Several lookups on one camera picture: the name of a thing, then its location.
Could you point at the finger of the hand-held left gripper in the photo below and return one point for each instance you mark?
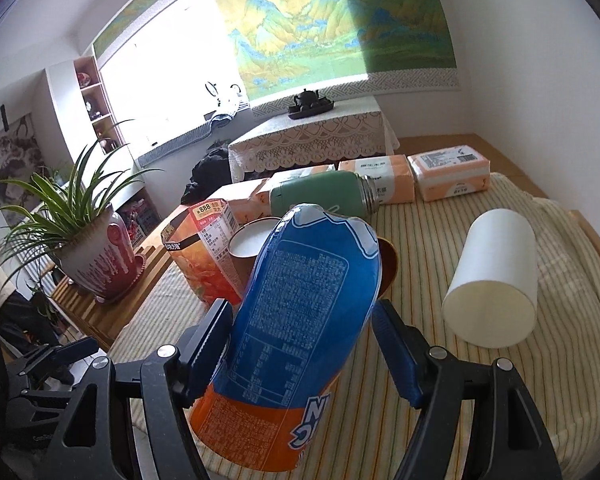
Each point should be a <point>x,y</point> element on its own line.
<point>60,355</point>

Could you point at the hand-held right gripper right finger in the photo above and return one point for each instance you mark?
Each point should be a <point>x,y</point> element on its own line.
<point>401,360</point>

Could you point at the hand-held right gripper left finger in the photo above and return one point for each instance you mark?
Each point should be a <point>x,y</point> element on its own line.
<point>206,355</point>

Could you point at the blue orange snack bag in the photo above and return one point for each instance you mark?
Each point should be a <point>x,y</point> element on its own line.
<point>300,310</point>

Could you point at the brown paper cup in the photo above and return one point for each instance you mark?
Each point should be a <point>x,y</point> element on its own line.
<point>250,245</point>
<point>389,265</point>

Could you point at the white paper cup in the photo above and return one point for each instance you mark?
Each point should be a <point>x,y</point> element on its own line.
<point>495,280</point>

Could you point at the orange carton box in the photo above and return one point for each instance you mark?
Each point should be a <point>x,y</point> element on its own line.
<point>207,260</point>

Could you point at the red and white plant pot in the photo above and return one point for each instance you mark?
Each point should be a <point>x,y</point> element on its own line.
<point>105,265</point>

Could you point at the spider plant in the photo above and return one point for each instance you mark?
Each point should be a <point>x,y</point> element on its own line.
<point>72,205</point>

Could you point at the orange tissue pack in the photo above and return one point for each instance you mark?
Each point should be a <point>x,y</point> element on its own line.
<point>240,200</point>
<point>450,172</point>
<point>385,170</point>

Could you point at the black bag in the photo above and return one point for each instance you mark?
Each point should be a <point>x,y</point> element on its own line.
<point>207,175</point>

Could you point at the green thermos bottle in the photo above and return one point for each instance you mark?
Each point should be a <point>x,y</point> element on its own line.
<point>315,192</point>

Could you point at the grey windowsill cloth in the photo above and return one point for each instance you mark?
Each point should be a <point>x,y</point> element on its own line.
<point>180,142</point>

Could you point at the lace covered side table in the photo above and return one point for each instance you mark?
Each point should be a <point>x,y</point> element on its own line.
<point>310,145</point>

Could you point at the folded towel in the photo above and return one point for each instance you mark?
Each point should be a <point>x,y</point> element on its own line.
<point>225,117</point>

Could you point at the white shelf cabinet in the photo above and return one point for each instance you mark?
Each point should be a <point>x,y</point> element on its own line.
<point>67,105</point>

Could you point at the dark tea tray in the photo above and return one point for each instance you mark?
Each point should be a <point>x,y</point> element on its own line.
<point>310,112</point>

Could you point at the dark teapot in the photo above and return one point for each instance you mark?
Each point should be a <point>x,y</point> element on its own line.
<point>308,97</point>

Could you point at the landscape painting hanging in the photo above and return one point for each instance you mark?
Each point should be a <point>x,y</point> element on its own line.
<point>330,25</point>

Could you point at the landscape painting valance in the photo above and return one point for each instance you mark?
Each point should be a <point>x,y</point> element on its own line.
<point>145,5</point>

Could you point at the ink painting wall scroll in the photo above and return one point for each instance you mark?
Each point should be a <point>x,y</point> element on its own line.
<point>10,160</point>

